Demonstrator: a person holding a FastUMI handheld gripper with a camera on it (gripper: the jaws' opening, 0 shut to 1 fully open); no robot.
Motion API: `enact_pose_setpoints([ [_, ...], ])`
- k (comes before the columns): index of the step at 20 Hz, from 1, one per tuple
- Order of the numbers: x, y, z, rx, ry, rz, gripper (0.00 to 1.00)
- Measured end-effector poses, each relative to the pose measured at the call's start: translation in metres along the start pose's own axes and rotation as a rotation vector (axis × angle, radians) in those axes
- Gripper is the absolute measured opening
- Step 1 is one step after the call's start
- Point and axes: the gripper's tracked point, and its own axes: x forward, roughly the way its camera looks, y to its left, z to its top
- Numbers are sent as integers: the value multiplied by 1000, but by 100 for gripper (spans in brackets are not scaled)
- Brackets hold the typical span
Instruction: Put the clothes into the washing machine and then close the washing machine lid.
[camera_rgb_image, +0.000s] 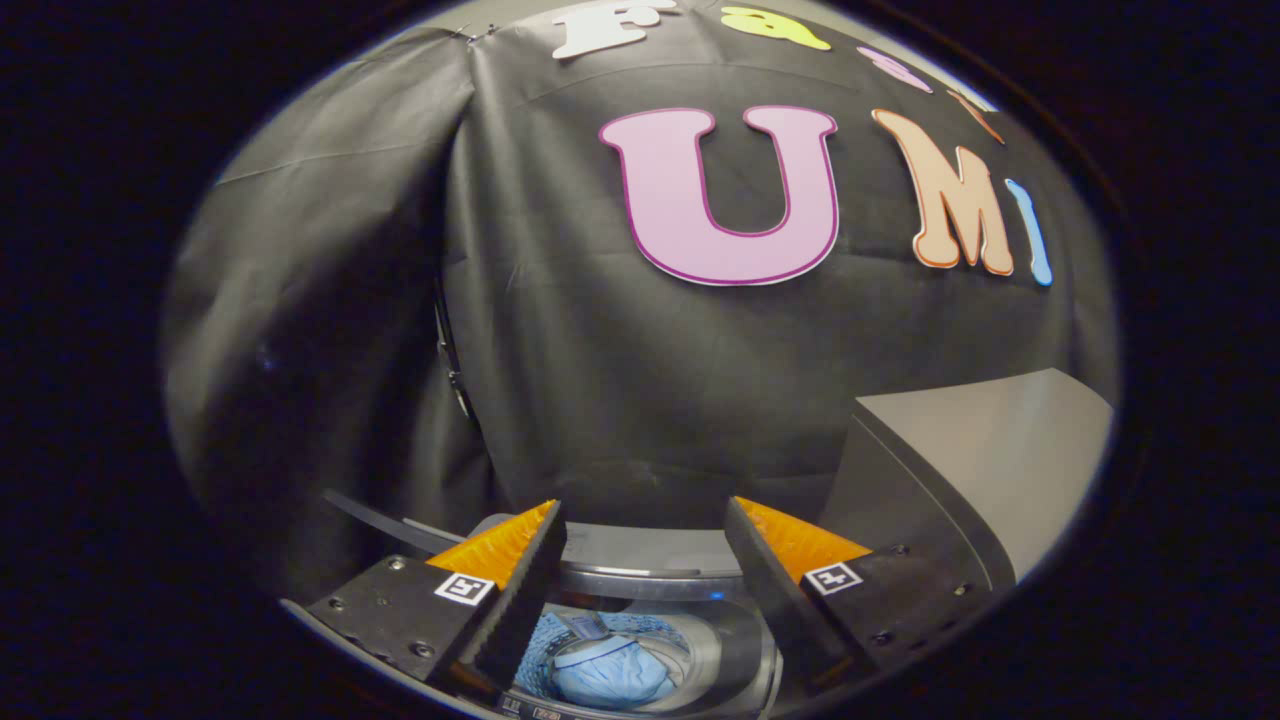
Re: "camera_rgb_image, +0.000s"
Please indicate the light blue shirt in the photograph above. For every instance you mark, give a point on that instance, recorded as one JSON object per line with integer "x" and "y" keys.
{"x": 610, "y": 670}

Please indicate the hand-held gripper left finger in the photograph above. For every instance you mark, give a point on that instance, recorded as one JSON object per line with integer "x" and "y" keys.
{"x": 520, "y": 590}

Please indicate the black backdrop cloth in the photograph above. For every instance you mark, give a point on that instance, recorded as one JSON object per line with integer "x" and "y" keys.
{"x": 560, "y": 330}

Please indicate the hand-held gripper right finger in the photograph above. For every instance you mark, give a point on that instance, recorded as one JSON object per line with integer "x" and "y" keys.
{"x": 770, "y": 590}

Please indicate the dark washing machine lid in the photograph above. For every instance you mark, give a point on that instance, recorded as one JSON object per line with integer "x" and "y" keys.
{"x": 385, "y": 517}

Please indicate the grey washing machine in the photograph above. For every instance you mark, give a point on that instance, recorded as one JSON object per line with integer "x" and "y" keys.
{"x": 650, "y": 560}

